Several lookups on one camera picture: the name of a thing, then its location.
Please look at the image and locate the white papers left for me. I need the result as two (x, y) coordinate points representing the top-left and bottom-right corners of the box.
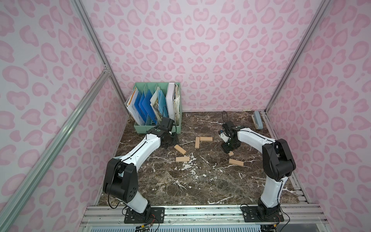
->
(126, 87), (145, 126)

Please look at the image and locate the aluminium diagonal frame bar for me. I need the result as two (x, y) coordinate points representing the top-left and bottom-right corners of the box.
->
(1, 70), (110, 232)

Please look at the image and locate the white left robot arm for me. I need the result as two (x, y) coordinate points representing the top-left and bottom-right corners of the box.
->
(102, 118), (178, 217)

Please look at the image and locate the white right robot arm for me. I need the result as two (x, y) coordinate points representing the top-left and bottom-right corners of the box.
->
(218, 121), (296, 220)

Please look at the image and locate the wooden block vertical top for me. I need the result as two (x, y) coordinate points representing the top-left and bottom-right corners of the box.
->
(195, 137), (200, 149)

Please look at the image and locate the aluminium front rail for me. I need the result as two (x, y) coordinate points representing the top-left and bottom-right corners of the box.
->
(78, 204), (332, 232)

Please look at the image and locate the wooden block horizontal top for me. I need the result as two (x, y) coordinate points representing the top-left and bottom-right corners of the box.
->
(200, 137), (213, 142)

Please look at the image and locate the teal folder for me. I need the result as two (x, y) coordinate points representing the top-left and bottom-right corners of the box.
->
(158, 90), (169, 118)

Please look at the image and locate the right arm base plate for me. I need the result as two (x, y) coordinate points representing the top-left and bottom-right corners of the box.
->
(240, 205), (285, 224)

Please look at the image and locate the wooden block diagonal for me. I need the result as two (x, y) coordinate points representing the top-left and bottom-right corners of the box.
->
(174, 145), (186, 155)

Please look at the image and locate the green file organizer box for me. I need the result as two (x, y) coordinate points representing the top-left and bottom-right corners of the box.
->
(127, 82), (183, 134)

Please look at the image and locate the grey blue board eraser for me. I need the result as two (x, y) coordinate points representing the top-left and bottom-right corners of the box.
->
(252, 111), (264, 130)

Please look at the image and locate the white binder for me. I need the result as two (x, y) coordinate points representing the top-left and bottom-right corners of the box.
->
(166, 83), (175, 121)

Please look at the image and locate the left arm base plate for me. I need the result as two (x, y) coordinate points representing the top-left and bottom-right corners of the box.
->
(124, 206), (165, 224)

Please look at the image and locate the blue folder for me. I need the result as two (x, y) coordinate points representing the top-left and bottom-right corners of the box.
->
(134, 89), (157, 126)

